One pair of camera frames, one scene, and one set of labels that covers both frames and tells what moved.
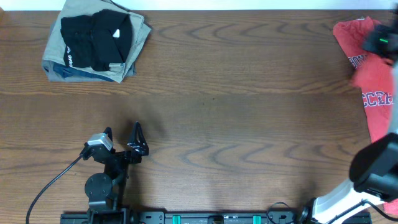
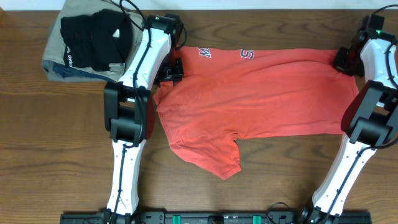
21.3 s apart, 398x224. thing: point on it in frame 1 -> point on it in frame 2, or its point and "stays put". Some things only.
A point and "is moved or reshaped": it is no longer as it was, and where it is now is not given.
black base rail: (216, 218) stays put
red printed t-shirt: (374, 75) is moved or reshaped
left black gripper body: (121, 155) -> (171, 72)
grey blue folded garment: (56, 73) stays put
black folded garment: (96, 40) stays put
